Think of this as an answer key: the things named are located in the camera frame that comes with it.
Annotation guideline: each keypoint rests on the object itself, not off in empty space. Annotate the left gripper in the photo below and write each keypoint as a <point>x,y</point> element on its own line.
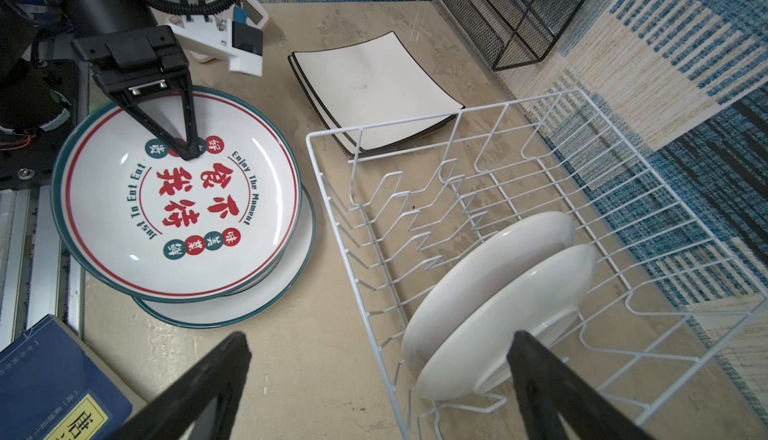
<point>146,73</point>

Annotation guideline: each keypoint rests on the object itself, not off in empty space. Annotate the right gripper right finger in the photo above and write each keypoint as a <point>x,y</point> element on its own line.
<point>551,396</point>

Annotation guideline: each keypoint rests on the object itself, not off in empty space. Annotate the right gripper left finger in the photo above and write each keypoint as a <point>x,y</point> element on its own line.
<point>202,403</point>

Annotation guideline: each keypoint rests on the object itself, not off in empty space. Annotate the white round plate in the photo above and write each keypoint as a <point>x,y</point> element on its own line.
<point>543,301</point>
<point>155,226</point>
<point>480,275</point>
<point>235,308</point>

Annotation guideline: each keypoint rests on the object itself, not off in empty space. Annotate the white square plate black rim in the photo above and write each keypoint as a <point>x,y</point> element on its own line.
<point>324,116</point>

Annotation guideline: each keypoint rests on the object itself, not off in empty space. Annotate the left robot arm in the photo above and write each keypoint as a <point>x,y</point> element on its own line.
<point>97,17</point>

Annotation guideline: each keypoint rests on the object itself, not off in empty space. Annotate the blue book yellow label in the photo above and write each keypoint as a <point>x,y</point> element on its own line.
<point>53,386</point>

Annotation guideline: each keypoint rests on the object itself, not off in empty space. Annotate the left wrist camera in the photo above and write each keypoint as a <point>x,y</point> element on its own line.
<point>235,35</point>

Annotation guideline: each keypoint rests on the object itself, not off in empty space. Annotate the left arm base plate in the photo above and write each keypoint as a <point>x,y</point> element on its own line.
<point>39,107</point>

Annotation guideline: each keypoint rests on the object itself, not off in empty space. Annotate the white wire dish rack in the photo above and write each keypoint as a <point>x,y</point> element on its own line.
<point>672,330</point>

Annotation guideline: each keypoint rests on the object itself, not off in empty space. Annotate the aluminium front rail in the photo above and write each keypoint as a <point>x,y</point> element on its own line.
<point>38,275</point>

